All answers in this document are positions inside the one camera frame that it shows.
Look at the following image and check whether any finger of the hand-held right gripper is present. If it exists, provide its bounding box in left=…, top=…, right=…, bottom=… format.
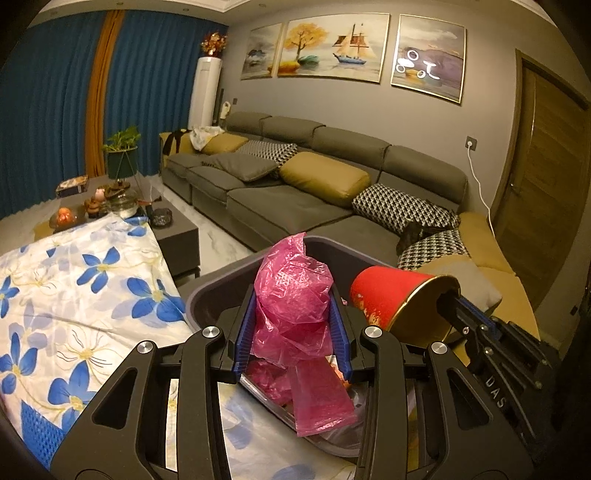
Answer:
left=436, top=291, right=503, bottom=337

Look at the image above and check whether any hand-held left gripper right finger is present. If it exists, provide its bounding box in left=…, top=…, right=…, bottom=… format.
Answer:
left=329, top=295, right=539, bottom=480

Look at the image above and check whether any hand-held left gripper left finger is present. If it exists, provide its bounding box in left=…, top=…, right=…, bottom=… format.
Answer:
left=50, top=292, right=257, bottom=480

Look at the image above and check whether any grey trash bin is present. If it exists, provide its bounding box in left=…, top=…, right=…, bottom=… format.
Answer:
left=185, top=235, right=416, bottom=457

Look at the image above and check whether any small pink plastic bag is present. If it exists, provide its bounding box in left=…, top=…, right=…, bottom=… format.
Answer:
left=249, top=233, right=334, bottom=365

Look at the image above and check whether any red paper cup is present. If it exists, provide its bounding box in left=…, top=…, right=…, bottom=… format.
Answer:
left=348, top=265, right=462, bottom=344

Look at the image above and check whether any plump grey cushion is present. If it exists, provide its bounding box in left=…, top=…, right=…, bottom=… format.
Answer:
left=418, top=256, right=504, bottom=315

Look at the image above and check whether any mustard sofa chaise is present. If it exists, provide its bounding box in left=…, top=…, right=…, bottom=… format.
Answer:
left=457, top=212, right=541, bottom=342

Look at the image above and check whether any dark coffee table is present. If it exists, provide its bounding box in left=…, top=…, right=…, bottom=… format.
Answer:
left=46, top=198, right=201, bottom=280

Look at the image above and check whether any grey sofa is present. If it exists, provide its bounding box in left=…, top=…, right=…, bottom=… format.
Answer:
left=159, top=111, right=469, bottom=278

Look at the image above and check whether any large mustard cushion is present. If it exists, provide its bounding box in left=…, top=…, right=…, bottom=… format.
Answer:
left=278, top=152, right=371, bottom=208

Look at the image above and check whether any flat grey cushion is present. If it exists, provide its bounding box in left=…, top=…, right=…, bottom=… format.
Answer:
left=201, top=152, right=280, bottom=182

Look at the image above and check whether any wooden door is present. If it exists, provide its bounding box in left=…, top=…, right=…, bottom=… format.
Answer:
left=489, top=50, right=591, bottom=315

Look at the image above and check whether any glass teapot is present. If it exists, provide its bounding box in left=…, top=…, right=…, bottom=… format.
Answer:
left=108, top=194, right=139, bottom=217

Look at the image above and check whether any blue floral blanket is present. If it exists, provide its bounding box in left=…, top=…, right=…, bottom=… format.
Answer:
left=0, top=217, right=361, bottom=480

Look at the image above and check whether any small mustard cushion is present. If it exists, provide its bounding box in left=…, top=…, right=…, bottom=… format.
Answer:
left=201, top=135, right=250, bottom=155

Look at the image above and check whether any pink figurine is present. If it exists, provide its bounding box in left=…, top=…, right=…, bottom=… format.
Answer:
left=88, top=187, right=109, bottom=217

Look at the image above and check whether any white cloth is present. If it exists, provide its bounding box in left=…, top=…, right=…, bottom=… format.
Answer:
left=191, top=126, right=225, bottom=149

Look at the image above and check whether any black garment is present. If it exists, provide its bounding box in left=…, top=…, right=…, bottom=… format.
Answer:
left=161, top=130, right=185, bottom=155

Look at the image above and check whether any potted plant in green pot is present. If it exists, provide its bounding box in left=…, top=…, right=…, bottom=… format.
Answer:
left=102, top=127, right=141, bottom=182

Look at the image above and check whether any blue mesh fabric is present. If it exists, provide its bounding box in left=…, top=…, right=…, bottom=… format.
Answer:
left=21, top=401, right=63, bottom=455

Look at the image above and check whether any printed gift box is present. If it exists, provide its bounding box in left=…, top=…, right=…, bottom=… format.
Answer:
left=55, top=175, right=90, bottom=198

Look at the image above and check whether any white standing air conditioner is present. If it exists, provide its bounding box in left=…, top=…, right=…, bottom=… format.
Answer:
left=187, top=56, right=221, bottom=132

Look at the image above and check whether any purple abstract painting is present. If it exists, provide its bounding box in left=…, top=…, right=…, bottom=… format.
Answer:
left=390, top=14, right=467, bottom=103

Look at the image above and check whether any blue curtain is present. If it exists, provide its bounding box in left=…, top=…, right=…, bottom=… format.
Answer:
left=104, top=7, right=229, bottom=178
left=0, top=18, right=109, bottom=222

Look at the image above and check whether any orange curtain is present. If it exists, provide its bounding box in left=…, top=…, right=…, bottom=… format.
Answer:
left=85, top=10, right=123, bottom=178

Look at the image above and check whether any small landscape painting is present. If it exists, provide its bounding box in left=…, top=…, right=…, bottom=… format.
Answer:
left=240, top=22, right=283, bottom=81

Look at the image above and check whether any wide sailboat painting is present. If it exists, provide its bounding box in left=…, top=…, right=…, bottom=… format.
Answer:
left=276, top=13, right=391, bottom=85

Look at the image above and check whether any red flower decoration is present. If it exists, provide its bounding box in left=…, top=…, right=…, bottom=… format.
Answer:
left=201, top=32, right=229, bottom=60

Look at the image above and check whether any white cable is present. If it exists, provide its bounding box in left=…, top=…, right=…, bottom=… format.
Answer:
left=468, top=145, right=497, bottom=236

